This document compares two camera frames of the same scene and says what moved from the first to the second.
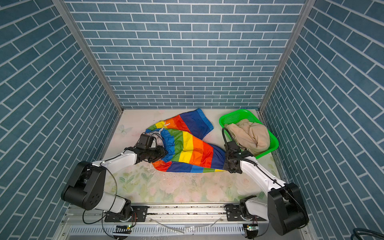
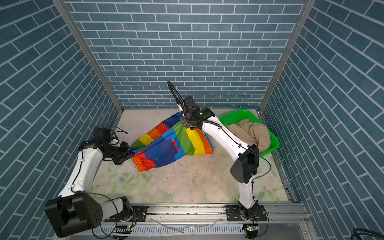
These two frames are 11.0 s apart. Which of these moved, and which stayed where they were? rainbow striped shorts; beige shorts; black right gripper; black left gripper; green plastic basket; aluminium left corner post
Moved: black right gripper; black left gripper; rainbow striped shorts
Stayed: green plastic basket; aluminium left corner post; beige shorts
